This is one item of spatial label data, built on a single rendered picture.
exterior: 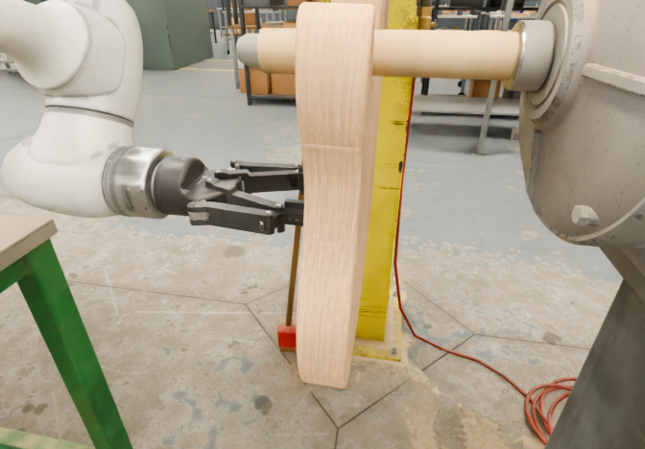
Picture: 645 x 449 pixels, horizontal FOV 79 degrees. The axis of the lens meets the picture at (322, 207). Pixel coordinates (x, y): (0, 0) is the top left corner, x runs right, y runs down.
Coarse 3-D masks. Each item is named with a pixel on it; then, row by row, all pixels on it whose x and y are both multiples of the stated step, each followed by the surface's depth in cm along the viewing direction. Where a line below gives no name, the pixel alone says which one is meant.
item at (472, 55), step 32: (288, 32) 28; (384, 32) 28; (416, 32) 27; (448, 32) 27; (480, 32) 27; (512, 32) 26; (288, 64) 29; (384, 64) 28; (416, 64) 27; (448, 64) 27; (480, 64) 27; (512, 64) 26
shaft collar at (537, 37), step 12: (516, 24) 27; (528, 24) 25; (540, 24) 25; (552, 24) 25; (528, 36) 25; (540, 36) 25; (552, 36) 25; (528, 48) 25; (540, 48) 25; (552, 48) 25; (528, 60) 25; (540, 60) 25; (516, 72) 26; (528, 72) 26; (540, 72) 26; (504, 84) 28; (516, 84) 27; (528, 84) 26; (540, 84) 26
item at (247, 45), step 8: (240, 40) 29; (248, 40) 29; (256, 40) 29; (240, 48) 29; (248, 48) 29; (256, 48) 29; (240, 56) 30; (248, 56) 29; (256, 56) 29; (248, 64) 30; (256, 64) 30
